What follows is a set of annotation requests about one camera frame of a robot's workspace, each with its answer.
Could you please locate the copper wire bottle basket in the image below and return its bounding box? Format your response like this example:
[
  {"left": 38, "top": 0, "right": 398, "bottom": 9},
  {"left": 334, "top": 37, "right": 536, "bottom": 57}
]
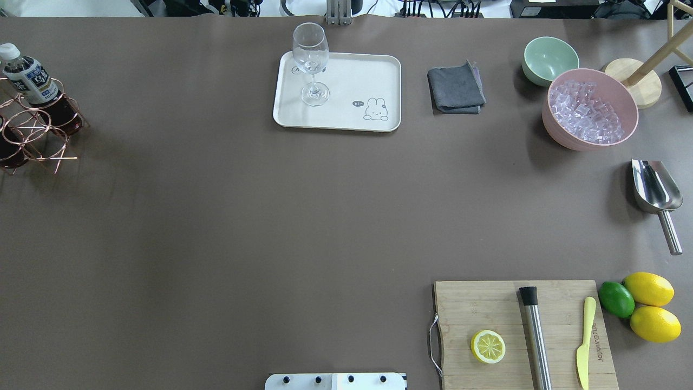
[{"left": 2, "top": 77, "right": 80, "bottom": 176}]

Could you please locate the tea bottle white cap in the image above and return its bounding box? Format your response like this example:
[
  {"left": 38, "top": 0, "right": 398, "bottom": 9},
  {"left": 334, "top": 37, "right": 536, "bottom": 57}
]
[{"left": 1, "top": 43, "right": 62, "bottom": 108}]

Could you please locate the cream rabbit tray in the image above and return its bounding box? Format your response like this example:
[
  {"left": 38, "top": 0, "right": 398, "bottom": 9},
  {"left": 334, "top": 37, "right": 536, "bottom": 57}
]
[{"left": 273, "top": 51, "right": 402, "bottom": 132}]

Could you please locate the clear wine glass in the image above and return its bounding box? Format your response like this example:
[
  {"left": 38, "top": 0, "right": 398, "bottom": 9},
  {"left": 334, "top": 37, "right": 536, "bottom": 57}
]
[{"left": 292, "top": 22, "right": 330, "bottom": 107}]

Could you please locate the grey folded cloth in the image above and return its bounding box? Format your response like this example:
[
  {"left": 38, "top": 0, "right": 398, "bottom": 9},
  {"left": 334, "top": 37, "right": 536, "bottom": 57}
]
[{"left": 427, "top": 61, "right": 487, "bottom": 114}]

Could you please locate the bamboo cutting board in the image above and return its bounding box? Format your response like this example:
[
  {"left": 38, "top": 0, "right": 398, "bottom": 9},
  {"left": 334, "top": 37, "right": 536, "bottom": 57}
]
[{"left": 435, "top": 281, "right": 597, "bottom": 389}]

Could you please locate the lemon half slice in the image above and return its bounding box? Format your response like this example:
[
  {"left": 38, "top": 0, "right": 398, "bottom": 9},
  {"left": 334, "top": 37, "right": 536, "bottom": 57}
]
[{"left": 470, "top": 330, "right": 506, "bottom": 365}]

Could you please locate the steel muddler black tip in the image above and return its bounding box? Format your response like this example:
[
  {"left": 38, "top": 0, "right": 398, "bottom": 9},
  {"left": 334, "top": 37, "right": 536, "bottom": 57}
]
[{"left": 518, "top": 286, "right": 553, "bottom": 389}]

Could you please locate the green bowl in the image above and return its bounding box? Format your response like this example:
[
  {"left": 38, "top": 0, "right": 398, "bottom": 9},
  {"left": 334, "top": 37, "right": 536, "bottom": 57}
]
[{"left": 522, "top": 36, "right": 580, "bottom": 87}]

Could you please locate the pink bowl of ice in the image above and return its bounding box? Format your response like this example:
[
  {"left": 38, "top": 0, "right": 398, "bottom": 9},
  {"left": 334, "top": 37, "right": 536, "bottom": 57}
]
[{"left": 542, "top": 68, "right": 639, "bottom": 151}]

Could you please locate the yellow plastic knife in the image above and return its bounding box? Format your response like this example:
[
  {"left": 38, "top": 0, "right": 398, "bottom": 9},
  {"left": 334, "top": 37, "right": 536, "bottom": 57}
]
[{"left": 575, "top": 296, "right": 597, "bottom": 389}]

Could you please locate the green lime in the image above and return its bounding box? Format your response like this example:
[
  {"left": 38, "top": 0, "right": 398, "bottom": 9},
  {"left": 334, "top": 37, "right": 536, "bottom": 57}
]
[{"left": 597, "top": 281, "right": 635, "bottom": 319}]

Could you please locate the steel ice scoop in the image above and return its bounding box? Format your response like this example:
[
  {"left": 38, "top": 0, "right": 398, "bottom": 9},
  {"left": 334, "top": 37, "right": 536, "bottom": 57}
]
[{"left": 631, "top": 159, "right": 683, "bottom": 255}]

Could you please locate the wooden stand with round base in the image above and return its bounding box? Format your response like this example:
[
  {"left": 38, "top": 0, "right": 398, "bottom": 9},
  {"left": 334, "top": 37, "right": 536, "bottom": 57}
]
[{"left": 602, "top": 1, "right": 692, "bottom": 109}]

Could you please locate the upper whole lemon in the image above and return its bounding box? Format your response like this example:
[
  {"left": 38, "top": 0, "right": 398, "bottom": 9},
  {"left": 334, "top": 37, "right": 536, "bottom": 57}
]
[{"left": 622, "top": 271, "right": 675, "bottom": 308}]

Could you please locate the whole lemon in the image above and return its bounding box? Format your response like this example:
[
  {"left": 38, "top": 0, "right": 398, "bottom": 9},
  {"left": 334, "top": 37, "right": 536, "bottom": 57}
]
[
  {"left": 630, "top": 306, "right": 682, "bottom": 343},
  {"left": 622, "top": 271, "right": 675, "bottom": 308}
]

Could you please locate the lower whole lemon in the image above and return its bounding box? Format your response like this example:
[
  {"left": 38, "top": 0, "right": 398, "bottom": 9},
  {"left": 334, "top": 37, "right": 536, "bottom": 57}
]
[{"left": 630, "top": 306, "right": 682, "bottom": 343}]

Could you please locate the grey metal bracket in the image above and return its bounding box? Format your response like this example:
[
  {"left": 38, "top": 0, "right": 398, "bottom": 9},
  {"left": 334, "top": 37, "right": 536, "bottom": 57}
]
[{"left": 326, "top": 0, "right": 353, "bottom": 25}]

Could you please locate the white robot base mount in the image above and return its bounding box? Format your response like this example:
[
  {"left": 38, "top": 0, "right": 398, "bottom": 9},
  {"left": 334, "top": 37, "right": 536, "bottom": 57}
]
[{"left": 264, "top": 372, "right": 408, "bottom": 389}]

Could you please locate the black frame at right edge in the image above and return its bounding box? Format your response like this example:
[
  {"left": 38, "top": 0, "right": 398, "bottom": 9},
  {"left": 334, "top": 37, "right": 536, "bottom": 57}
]
[{"left": 668, "top": 65, "right": 692, "bottom": 113}]

